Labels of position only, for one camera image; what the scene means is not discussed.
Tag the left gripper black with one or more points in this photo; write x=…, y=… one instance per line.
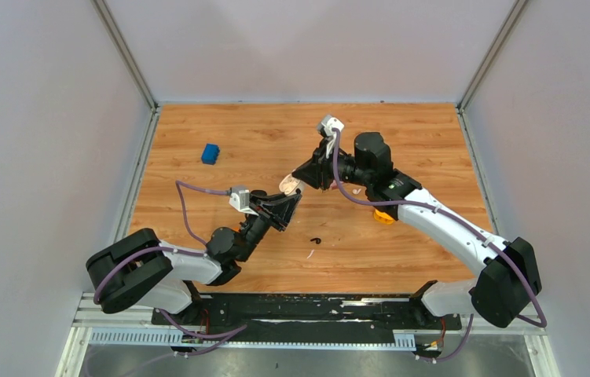
x=280, y=206

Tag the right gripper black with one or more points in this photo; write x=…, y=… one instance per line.
x=314, y=172

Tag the white earbud charging case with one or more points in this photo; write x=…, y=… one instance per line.
x=291, y=186

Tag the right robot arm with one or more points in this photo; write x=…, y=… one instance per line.
x=506, y=278

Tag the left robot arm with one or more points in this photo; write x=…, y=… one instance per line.
x=143, y=270

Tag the blue toy block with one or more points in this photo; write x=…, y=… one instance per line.
x=210, y=154

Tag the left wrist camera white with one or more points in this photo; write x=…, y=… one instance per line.
x=239, y=199

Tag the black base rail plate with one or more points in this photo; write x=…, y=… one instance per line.
x=315, y=319

